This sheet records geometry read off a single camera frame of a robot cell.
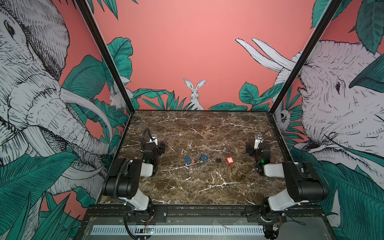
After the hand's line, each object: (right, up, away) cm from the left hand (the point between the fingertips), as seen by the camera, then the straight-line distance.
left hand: (153, 139), depth 93 cm
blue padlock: (+22, -13, 0) cm, 25 cm away
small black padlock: (+42, -14, +1) cm, 44 cm away
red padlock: (+49, -13, 0) cm, 51 cm away
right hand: (+66, -1, +1) cm, 66 cm away
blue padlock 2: (+32, -12, +2) cm, 35 cm away
